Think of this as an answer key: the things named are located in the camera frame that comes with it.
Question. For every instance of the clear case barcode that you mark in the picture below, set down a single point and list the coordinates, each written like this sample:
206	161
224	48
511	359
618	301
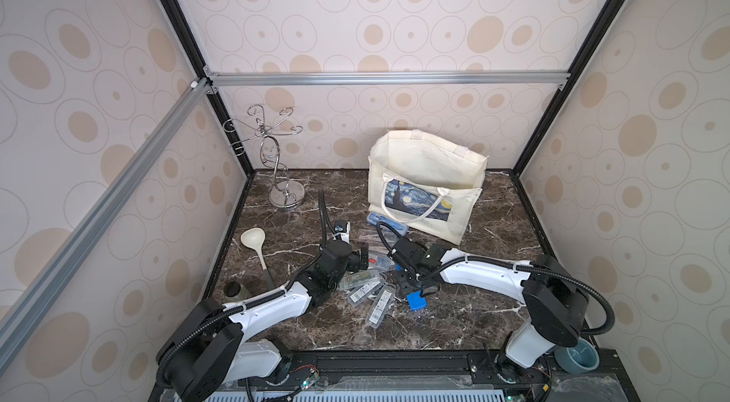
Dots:
381	306
360	294

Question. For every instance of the cream spoon grey handle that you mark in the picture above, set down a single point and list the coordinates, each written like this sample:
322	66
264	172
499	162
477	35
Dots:
254	239

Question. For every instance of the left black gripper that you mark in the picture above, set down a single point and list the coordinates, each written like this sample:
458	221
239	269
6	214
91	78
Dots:
356	262

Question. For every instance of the clear case pink compass upper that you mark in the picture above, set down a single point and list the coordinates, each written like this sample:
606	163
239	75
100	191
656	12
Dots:
370	236

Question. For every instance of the chrome wire jewelry stand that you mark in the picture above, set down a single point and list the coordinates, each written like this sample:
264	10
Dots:
284	193

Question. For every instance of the aluminium rail left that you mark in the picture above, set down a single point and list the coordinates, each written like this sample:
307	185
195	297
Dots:
57	274

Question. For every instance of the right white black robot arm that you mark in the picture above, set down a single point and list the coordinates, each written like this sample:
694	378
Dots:
561	309

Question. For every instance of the horizontal aluminium rail back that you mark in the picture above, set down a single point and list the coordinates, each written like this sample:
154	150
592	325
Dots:
381	78

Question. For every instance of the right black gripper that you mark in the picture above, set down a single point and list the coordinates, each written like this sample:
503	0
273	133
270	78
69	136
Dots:
411	275

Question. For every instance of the teal ceramic cup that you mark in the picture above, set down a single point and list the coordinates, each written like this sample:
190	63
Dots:
579	359

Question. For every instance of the blue opaque case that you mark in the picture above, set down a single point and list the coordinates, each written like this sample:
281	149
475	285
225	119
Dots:
416	301

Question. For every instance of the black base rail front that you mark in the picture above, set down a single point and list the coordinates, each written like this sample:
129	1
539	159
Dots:
443	375

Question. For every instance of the cream canvas starry-night tote bag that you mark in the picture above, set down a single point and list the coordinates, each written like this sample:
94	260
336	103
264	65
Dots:
426	182

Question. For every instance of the clear case green compass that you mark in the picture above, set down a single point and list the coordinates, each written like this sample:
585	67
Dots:
355	280

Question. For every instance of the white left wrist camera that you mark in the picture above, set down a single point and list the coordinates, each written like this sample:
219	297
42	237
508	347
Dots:
341	230

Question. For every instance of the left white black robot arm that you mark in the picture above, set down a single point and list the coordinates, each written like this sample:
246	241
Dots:
213	345

